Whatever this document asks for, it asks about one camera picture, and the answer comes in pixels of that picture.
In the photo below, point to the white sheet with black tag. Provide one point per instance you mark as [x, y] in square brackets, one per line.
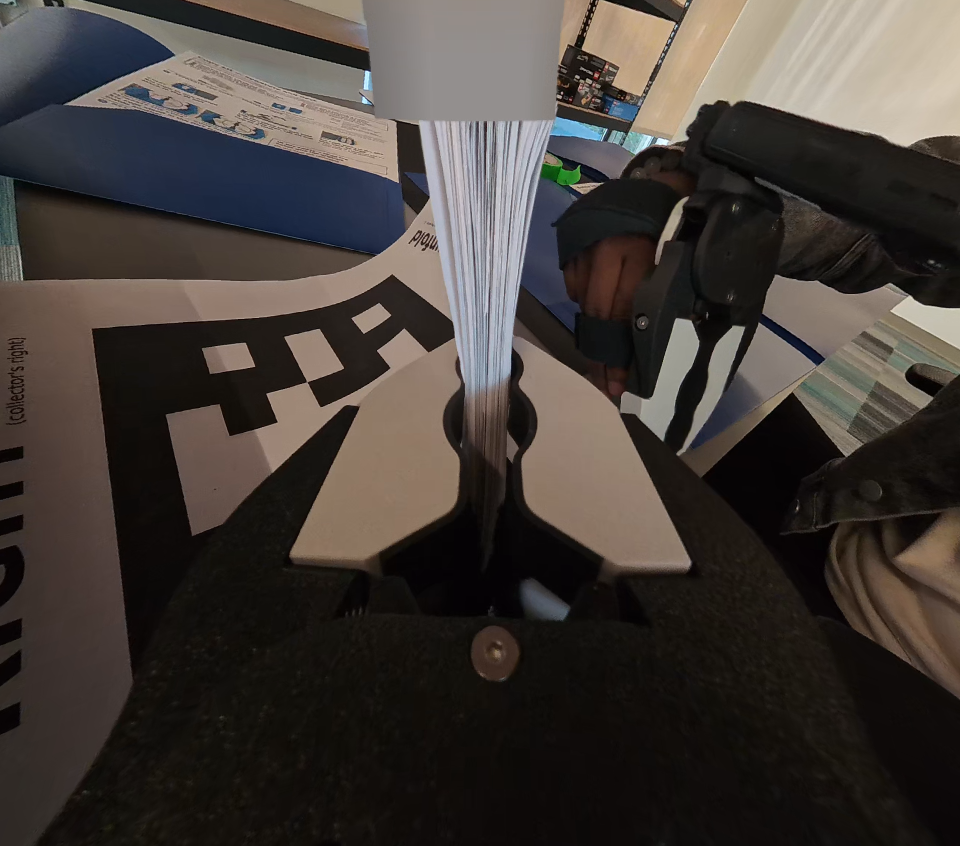
[135, 306]

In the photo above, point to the person's beige shirt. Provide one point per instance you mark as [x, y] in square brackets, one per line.
[900, 598]

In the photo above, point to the person's right forearm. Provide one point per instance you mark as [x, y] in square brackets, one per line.
[862, 253]

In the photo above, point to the white printed instruction sheet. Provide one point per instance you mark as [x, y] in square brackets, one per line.
[225, 88]

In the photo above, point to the person's dark denim jacket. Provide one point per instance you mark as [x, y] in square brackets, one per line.
[900, 463]

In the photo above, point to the green tape roll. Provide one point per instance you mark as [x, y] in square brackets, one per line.
[559, 172]

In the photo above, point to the person's right hand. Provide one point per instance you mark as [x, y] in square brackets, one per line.
[607, 261]

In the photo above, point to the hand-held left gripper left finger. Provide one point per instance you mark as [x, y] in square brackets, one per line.
[382, 478]

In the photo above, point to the pile of dark boxes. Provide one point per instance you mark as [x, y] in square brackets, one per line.
[592, 73]

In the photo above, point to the stack of white papers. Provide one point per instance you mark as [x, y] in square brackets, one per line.
[484, 261]

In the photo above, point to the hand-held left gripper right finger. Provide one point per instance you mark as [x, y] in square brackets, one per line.
[600, 486]

